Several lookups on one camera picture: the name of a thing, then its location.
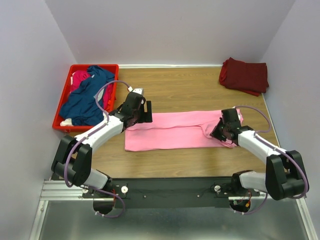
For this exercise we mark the white garment piece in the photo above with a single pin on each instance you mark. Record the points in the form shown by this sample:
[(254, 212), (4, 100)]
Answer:
[(66, 122)]

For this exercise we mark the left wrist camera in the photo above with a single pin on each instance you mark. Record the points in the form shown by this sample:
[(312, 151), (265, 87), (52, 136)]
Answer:
[(138, 90)]

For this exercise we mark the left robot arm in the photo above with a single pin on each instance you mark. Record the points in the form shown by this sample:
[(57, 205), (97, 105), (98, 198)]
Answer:
[(73, 158)]

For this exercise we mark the folded dark red t-shirt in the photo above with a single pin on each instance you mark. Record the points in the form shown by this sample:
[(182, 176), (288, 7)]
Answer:
[(250, 78)]

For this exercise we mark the navy blue t-shirt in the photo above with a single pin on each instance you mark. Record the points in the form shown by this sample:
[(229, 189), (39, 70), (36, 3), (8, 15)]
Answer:
[(82, 104)]

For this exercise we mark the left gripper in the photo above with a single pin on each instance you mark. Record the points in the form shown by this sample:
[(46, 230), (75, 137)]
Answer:
[(146, 117)]

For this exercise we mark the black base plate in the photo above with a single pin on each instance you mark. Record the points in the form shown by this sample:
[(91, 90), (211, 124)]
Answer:
[(179, 192)]

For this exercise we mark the pink t-shirt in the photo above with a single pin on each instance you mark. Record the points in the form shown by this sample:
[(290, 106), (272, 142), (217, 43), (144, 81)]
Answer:
[(175, 130)]

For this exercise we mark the red plastic bin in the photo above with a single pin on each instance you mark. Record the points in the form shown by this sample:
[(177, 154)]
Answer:
[(63, 98)]

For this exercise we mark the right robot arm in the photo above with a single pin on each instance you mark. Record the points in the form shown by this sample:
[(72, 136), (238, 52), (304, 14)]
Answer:
[(284, 176)]

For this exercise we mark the magenta t-shirt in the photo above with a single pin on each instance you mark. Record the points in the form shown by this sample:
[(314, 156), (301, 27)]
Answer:
[(79, 76)]

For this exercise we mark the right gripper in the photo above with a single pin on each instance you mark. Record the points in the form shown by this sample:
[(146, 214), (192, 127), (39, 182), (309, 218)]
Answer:
[(215, 133)]

